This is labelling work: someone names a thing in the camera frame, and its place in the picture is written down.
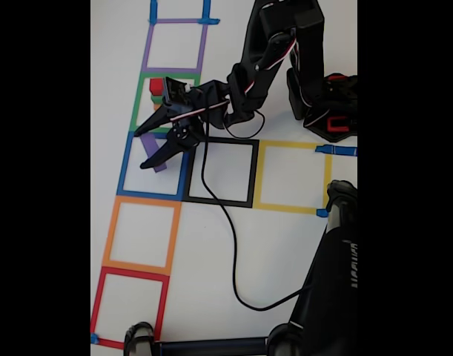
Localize purple square frame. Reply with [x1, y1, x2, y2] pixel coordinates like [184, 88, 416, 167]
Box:
[140, 17, 209, 74]

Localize green square frame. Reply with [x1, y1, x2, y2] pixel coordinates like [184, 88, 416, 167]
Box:
[128, 72, 201, 136]

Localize orange square frame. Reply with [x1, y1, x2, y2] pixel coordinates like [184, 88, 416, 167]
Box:
[102, 195, 182, 276]

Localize black camera cable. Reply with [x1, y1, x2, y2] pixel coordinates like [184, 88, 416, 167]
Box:
[199, 111, 305, 312]

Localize black gripper camera board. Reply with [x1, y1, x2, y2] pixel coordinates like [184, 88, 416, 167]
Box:
[162, 76, 193, 108]

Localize blue square frame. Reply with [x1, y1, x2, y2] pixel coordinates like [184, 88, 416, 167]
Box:
[116, 131, 193, 201]

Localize red square frame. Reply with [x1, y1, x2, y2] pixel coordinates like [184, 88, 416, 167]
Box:
[90, 266, 171, 350]

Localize black camera tripod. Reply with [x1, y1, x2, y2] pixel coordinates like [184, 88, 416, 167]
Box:
[122, 179, 358, 356]

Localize purple cube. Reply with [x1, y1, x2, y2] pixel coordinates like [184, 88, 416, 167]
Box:
[139, 133, 168, 174]

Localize black square frame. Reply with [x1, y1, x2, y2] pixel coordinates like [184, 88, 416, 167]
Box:
[181, 135, 259, 208]

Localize yellow square frame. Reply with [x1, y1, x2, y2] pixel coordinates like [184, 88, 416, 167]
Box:
[252, 139, 333, 215]

